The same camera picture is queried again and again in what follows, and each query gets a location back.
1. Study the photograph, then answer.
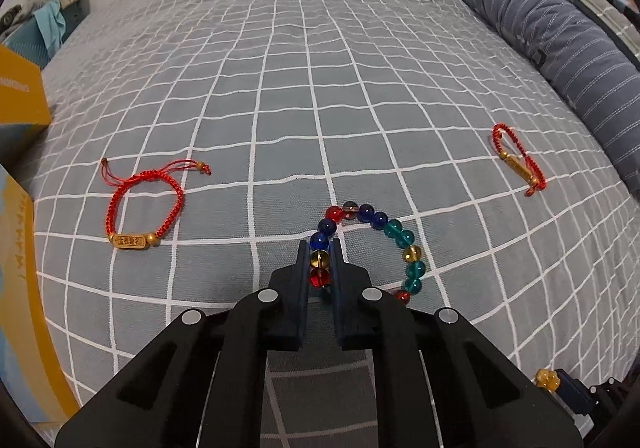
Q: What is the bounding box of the small yellow cardboard box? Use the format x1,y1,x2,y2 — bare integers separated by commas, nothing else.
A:
0,43,54,165

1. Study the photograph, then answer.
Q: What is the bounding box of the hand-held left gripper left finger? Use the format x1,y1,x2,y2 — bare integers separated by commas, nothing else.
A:
52,239,321,448

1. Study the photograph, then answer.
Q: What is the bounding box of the dark bedside object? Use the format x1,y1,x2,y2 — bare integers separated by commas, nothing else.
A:
62,0,94,30

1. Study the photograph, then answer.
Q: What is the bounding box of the blue striped pillow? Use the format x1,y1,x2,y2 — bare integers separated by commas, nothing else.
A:
446,0,640,200

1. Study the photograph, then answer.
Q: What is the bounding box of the red braided bracelet gold plate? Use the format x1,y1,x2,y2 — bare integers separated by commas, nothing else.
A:
100,157,213,252

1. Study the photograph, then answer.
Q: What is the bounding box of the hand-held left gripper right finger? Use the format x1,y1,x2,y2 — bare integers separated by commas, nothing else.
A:
330,237,586,448

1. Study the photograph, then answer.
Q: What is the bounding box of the gold bead charm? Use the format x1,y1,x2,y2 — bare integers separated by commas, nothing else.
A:
534,368,561,394

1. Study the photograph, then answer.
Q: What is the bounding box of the red braided bracelet gold tube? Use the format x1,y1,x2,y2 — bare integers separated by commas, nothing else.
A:
491,122,547,197

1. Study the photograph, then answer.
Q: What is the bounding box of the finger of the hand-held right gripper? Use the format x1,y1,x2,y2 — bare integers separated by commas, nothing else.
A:
551,368,628,431

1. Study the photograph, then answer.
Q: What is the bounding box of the light blue ribbed box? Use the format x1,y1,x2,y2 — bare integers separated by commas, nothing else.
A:
0,22,52,70

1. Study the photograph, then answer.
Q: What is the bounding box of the large yellow cardboard box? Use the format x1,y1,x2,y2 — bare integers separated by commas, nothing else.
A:
0,163,82,425

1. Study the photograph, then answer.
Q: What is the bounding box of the multicoloured glass bead bracelet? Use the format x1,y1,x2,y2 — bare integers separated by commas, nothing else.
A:
309,200,427,306

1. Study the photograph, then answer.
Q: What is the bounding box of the teal cloth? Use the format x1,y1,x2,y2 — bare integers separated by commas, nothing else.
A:
33,0,67,50

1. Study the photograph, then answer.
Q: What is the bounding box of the grey grid bed sheet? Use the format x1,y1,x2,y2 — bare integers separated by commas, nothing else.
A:
10,0,640,448

